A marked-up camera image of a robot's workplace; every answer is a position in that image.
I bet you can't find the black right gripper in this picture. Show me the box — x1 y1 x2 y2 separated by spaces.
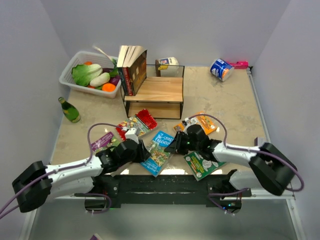
165 130 201 155

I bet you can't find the blue 26-storey treehouse book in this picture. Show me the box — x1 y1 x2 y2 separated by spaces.
140 131 174 177

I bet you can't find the green back cover book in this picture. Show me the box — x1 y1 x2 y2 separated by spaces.
183 151 227 182

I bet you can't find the red back cover book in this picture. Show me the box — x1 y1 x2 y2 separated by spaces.
122 46 137 97

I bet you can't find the dark brown cover book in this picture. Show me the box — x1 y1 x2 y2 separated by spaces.
127 45 147 96

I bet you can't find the black floral cover book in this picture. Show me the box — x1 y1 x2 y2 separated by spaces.
116 45 129 96

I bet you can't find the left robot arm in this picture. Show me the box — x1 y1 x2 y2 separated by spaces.
12 139 151 213

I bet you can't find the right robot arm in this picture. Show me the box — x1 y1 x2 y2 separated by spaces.
165 124 298 197

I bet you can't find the red treehouse book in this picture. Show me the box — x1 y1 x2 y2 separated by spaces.
116 108 158 141

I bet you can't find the purple 117-storey treehouse book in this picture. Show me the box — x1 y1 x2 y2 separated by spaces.
91 132 120 153

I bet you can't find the orange back cover book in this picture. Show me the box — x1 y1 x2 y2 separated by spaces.
173 111 218 135

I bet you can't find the orange toy carrot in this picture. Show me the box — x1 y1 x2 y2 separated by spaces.
101 82 116 93

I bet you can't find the purple toy eggplant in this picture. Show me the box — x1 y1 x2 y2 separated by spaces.
109 75 121 86

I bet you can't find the green glass bottle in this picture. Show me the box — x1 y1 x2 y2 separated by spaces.
58 97 81 123

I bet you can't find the white toy radish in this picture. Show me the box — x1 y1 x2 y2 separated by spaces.
89 72 111 88

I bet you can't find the toy cabbage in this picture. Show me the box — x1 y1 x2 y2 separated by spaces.
71 64 103 87

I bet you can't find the pink box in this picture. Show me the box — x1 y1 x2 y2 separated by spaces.
229 61 249 70

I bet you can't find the white plastic basket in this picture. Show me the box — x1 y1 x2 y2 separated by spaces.
59 51 121 99

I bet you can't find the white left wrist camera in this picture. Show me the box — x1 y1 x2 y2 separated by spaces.
124 127 141 144

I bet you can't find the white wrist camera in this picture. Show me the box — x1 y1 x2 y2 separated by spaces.
181 119 193 133
124 127 141 144

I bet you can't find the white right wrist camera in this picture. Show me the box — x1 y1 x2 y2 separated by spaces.
181 119 193 133

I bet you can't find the black front frame bar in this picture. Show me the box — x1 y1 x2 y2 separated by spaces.
75 173 252 210

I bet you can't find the wood and wire shelf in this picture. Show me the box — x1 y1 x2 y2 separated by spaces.
121 64 185 120

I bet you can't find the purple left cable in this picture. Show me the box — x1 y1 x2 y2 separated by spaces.
0 122 131 220

